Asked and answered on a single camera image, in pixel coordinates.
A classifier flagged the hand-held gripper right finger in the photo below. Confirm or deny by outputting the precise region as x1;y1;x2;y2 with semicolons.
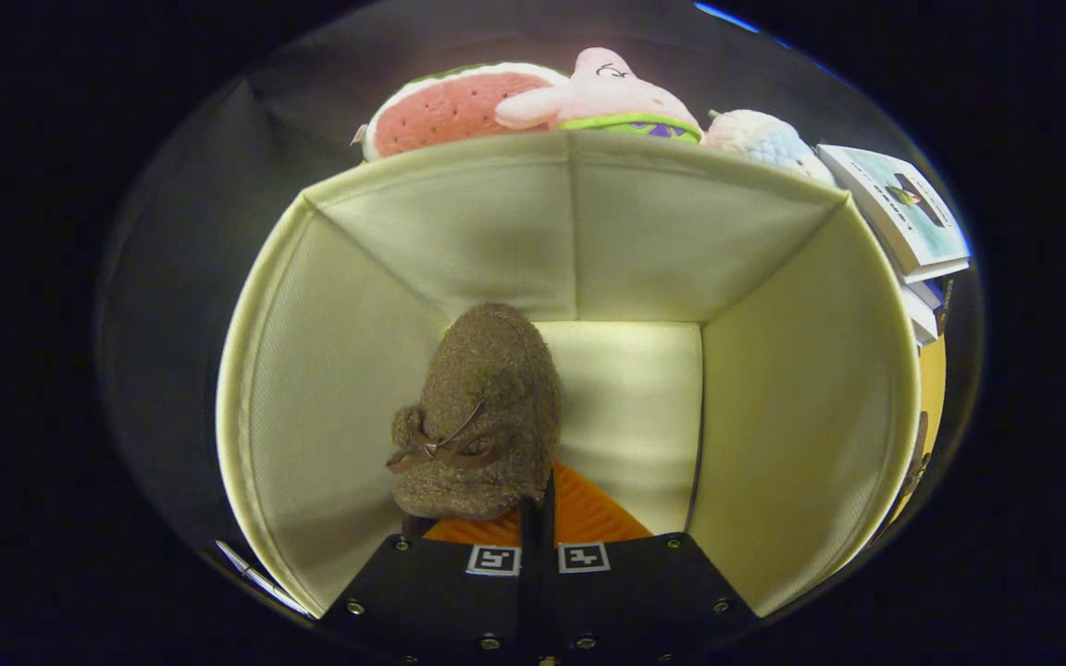
538;460;762;666

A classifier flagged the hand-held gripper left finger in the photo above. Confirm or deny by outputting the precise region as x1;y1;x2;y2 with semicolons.
317;472;543;666

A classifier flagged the grey fabric storage box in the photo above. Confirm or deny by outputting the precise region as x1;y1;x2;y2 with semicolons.
215;129;923;620

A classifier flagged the white flat device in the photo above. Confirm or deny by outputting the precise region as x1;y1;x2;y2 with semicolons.
215;539;315;620

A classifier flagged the black backdrop cloth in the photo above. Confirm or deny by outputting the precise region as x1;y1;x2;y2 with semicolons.
93;0;876;579

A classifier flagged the white cover book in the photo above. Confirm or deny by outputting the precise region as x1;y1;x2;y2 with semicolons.
814;143;973;286

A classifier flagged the white and blue plush toy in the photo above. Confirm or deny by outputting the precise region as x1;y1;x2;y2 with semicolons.
700;109;838;187

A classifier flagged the watermelon slice plush toy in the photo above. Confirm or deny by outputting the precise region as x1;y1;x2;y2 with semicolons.
352;61;572;164

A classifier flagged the pink starfish plush toy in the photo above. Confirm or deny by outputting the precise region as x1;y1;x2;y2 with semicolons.
493;46;706;145

